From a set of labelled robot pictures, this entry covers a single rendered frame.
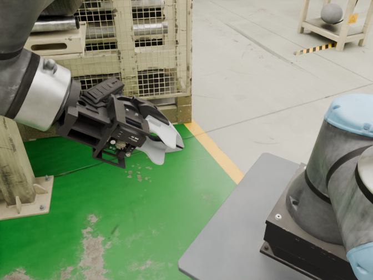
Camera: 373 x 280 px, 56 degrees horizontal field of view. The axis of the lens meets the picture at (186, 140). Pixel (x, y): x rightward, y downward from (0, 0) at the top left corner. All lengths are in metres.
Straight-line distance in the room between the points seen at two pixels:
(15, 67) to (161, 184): 1.49
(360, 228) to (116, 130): 0.36
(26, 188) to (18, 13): 1.50
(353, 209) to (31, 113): 0.45
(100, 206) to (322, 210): 1.27
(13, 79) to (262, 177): 0.77
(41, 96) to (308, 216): 0.56
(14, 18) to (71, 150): 1.84
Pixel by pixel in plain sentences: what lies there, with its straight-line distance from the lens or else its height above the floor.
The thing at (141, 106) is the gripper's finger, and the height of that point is 1.03.
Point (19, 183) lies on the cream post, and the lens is 1.84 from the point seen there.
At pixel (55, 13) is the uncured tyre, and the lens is 1.31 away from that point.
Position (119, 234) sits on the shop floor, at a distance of 1.69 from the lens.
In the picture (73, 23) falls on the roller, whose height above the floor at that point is 0.90.
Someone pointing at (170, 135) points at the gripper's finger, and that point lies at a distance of 0.55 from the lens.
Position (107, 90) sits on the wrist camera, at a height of 1.04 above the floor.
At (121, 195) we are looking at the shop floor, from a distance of 1.85.
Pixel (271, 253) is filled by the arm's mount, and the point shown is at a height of 0.61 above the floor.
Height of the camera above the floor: 1.30
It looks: 36 degrees down
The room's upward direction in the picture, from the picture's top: straight up
